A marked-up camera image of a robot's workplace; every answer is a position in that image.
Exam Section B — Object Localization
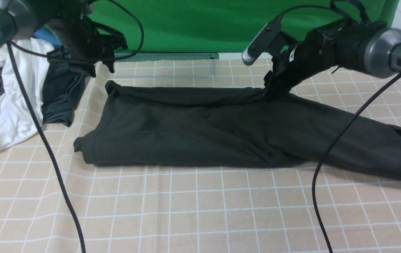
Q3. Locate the dark gray crumpled garment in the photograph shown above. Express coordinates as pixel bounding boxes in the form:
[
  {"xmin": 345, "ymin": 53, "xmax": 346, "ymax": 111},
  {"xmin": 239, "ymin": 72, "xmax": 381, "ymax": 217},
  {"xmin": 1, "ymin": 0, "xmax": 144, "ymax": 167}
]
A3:
[{"xmin": 0, "ymin": 62, "xmax": 90, "ymax": 127}]

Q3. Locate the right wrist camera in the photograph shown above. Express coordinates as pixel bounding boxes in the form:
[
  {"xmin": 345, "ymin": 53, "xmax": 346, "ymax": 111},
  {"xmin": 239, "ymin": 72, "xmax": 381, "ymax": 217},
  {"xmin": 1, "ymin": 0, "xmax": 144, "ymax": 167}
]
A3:
[{"xmin": 241, "ymin": 19, "xmax": 281, "ymax": 66}]

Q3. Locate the gray long-sleeved shirt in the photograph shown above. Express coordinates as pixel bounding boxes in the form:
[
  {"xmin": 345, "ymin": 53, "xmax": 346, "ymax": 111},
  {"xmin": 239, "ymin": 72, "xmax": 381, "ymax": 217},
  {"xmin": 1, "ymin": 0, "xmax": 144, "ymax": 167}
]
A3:
[{"xmin": 73, "ymin": 81, "xmax": 401, "ymax": 180}]

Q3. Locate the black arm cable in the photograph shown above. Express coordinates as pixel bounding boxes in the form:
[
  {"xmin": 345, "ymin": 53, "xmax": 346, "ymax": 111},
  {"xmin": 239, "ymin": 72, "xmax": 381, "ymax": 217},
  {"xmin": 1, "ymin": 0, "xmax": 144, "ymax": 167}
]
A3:
[
  {"xmin": 6, "ymin": 0, "xmax": 145, "ymax": 253},
  {"xmin": 278, "ymin": 0, "xmax": 401, "ymax": 253}
]

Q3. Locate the white crumpled shirt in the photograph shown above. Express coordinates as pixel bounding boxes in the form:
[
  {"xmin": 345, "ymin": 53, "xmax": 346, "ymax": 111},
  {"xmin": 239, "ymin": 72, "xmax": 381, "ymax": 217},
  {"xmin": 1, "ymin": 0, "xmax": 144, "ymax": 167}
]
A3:
[{"xmin": 0, "ymin": 45, "xmax": 50, "ymax": 152}]

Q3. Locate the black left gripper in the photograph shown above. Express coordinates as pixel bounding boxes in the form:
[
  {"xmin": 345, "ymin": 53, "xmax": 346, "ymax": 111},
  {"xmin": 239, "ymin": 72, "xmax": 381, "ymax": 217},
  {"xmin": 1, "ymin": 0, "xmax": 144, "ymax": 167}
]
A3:
[{"xmin": 46, "ymin": 0, "xmax": 128, "ymax": 77}]

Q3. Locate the beige checkered tablecloth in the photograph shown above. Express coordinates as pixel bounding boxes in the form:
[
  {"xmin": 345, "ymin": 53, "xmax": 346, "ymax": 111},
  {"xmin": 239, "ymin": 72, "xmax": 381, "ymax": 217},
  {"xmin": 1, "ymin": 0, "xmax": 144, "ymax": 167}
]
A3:
[{"xmin": 0, "ymin": 58, "xmax": 401, "ymax": 253}]

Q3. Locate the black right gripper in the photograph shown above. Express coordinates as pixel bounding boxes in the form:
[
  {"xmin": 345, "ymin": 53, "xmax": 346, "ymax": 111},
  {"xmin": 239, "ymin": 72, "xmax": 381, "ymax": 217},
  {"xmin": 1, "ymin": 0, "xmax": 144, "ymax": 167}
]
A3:
[{"xmin": 264, "ymin": 18, "xmax": 355, "ymax": 100}]

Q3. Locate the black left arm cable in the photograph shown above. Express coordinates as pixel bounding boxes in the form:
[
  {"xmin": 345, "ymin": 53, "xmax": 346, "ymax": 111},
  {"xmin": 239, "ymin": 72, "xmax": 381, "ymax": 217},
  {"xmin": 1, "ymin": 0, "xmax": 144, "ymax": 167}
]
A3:
[{"xmin": 6, "ymin": 0, "xmax": 145, "ymax": 253}]

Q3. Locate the green backdrop cloth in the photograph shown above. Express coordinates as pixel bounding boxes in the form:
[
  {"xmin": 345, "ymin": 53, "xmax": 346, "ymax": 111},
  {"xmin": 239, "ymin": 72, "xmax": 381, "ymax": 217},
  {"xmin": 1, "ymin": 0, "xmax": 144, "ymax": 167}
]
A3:
[{"xmin": 0, "ymin": 0, "xmax": 400, "ymax": 57}]

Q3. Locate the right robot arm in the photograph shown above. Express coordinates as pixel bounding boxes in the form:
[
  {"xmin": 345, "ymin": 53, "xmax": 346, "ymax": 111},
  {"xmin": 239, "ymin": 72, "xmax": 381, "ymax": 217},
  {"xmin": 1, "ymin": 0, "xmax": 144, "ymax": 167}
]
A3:
[{"xmin": 264, "ymin": 19, "xmax": 401, "ymax": 99}]

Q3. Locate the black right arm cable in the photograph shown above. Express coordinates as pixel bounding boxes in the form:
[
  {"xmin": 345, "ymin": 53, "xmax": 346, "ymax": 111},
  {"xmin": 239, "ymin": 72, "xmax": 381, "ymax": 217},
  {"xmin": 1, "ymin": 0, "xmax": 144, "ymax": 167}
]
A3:
[{"xmin": 278, "ymin": 0, "xmax": 401, "ymax": 253}]

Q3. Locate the blue crumpled garment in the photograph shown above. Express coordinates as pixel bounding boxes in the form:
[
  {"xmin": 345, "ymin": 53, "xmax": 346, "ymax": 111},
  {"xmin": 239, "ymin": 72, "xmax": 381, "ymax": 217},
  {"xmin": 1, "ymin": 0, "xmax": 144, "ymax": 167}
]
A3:
[{"xmin": 0, "ymin": 30, "xmax": 63, "ymax": 104}]

